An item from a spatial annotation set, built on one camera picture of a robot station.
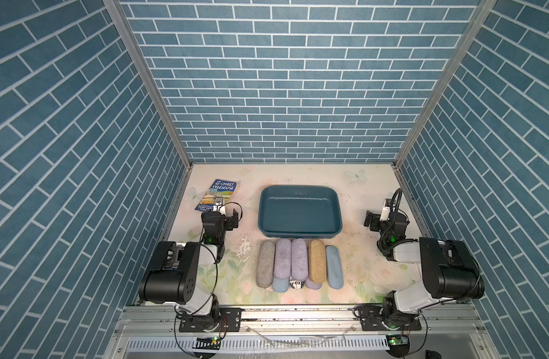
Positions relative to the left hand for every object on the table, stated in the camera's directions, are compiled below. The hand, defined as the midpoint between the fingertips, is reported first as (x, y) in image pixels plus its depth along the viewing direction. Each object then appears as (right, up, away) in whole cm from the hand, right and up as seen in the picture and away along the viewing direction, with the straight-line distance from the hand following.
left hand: (227, 209), depth 93 cm
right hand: (+66, -2, +2) cm, 66 cm away
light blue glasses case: (+43, -21, -11) cm, 49 cm away
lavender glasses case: (+30, -17, -13) cm, 37 cm away
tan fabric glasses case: (+36, -18, -13) cm, 42 cm away
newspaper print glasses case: (+28, -25, -15) cm, 41 cm away
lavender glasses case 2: (+34, -25, -15) cm, 45 cm away
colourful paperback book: (-7, +8, +15) cm, 18 cm away
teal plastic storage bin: (+31, -2, +6) cm, 32 cm away
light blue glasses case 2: (+23, -25, -15) cm, 37 cm away
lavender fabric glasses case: (+23, -18, -14) cm, 33 cm away
